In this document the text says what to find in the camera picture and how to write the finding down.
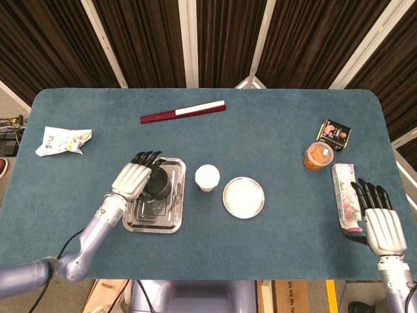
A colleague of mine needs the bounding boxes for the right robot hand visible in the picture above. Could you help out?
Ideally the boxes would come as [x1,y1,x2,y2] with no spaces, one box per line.
[340,177,408,256]

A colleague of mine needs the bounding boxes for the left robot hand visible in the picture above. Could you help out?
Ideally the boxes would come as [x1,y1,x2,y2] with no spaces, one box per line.
[111,150,164,200]

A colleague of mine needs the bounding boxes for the black cup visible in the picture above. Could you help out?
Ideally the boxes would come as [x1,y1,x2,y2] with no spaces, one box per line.
[143,164,173,199]

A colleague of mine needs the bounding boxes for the white paper cup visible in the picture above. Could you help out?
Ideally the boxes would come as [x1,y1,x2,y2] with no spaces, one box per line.
[194,164,222,192]

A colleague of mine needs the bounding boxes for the rectangular steel tray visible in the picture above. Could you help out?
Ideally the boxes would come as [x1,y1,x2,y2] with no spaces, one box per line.
[122,156,186,234]

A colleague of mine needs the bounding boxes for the long floral paper box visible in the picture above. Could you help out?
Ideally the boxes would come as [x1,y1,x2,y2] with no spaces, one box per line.
[331,162,364,233]

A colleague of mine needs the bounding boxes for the red and white folded fan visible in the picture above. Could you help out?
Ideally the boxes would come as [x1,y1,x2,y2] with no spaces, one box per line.
[139,100,227,125]

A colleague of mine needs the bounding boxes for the crumpled snack bag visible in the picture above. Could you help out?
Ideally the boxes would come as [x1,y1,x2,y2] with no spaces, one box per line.
[35,126,93,157]

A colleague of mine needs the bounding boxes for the clear jar of rubber bands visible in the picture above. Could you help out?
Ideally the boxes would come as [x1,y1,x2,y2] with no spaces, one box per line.
[304,141,335,171]

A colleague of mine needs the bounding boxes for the black luncheon meat can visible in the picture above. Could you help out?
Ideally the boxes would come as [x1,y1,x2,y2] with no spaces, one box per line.
[316,119,352,153]

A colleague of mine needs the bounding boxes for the white round plate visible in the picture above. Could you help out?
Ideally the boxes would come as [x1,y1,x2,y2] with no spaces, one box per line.
[222,176,265,219]

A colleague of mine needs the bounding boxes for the wooden crate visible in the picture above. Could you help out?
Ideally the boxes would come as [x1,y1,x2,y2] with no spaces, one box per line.
[83,279,131,313]

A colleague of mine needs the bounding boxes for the lilac robot torso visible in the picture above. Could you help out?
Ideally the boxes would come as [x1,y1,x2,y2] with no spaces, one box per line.
[130,279,258,313]

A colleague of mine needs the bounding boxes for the dark brown pleated curtain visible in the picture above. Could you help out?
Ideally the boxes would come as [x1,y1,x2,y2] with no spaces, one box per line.
[0,0,417,141]

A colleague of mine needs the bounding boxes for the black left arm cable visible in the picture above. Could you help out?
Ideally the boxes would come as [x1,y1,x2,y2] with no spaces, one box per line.
[31,228,87,296]

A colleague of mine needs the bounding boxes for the black torso cable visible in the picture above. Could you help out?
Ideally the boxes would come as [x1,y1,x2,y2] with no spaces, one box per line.
[135,279,154,313]

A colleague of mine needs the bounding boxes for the floor cables and power strip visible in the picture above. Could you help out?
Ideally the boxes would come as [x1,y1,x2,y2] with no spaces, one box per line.
[0,113,27,157]

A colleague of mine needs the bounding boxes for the white frame post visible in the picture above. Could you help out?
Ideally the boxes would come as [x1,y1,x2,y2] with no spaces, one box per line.
[80,0,128,89]
[178,0,199,88]
[234,0,278,89]
[328,0,400,89]

